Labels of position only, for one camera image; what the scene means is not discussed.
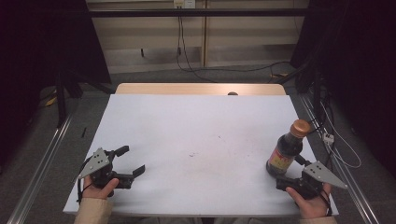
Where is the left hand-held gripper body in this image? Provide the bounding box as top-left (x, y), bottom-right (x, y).
top-left (77, 147), bottom-right (135, 198)

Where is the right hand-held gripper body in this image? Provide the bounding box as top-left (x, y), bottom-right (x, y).
top-left (276, 161), bottom-right (348, 201)

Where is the dark sauce bottle gold cap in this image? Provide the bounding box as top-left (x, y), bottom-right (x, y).
top-left (265, 119), bottom-right (313, 177)

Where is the person's left hand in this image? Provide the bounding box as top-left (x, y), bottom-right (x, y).
top-left (81, 175), bottom-right (120, 201)

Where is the person's right hand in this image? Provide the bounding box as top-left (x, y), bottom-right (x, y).
top-left (285, 182), bottom-right (332, 220)

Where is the white power plug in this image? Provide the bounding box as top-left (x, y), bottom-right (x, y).
top-left (322, 132), bottom-right (335, 146)

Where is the white table mat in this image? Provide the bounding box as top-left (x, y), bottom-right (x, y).
top-left (63, 93), bottom-right (340, 217)

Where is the yellow floor tape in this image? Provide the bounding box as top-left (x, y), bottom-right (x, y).
top-left (44, 95), bottom-right (59, 107)

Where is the black metal stand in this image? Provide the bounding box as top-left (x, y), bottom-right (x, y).
top-left (54, 66), bottom-right (115, 129)

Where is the black curtain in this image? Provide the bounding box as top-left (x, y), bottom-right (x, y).
top-left (0, 0), bottom-right (112, 169)
top-left (290, 0), bottom-right (396, 180)

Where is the black horizontal bar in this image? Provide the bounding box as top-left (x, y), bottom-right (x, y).
top-left (88, 7), bottom-right (309, 18)

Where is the aluminium floor rail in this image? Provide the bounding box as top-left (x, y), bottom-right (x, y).
top-left (6, 113), bottom-right (76, 224)
top-left (299, 93), bottom-right (381, 224)

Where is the black wrist strap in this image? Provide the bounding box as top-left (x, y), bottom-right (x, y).
top-left (319, 189), bottom-right (333, 217)
top-left (76, 178), bottom-right (94, 205)

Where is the white cable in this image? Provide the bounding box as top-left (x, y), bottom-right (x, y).
top-left (318, 101), bottom-right (362, 170)

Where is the black floor cable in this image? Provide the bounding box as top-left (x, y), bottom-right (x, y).
top-left (186, 61), bottom-right (292, 82)

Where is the black wall cable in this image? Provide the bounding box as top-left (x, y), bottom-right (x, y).
top-left (176, 15), bottom-right (219, 84)

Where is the white wall socket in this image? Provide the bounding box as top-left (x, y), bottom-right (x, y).
top-left (173, 0), bottom-right (196, 9)

